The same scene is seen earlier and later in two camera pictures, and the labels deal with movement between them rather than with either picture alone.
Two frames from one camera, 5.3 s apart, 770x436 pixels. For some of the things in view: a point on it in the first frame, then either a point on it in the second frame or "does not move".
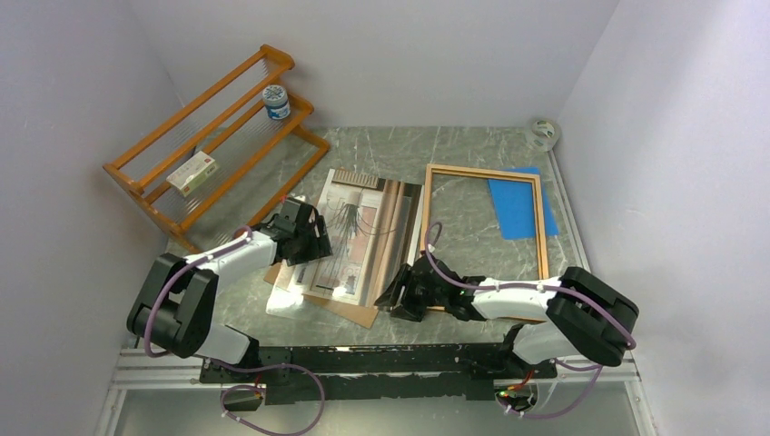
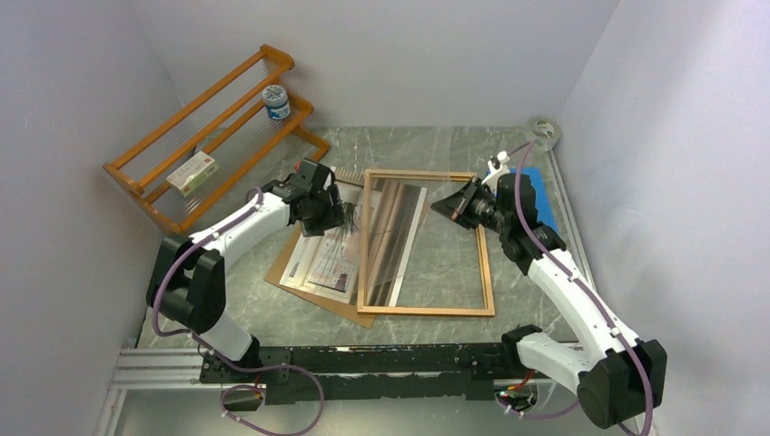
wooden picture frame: [426, 216] → [362, 306]
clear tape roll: [542, 134] does not move
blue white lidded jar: [276, 101] does not move
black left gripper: [323, 246] → [333, 218]
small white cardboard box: [192, 174] does not move
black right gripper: [390, 296] → [457, 207]
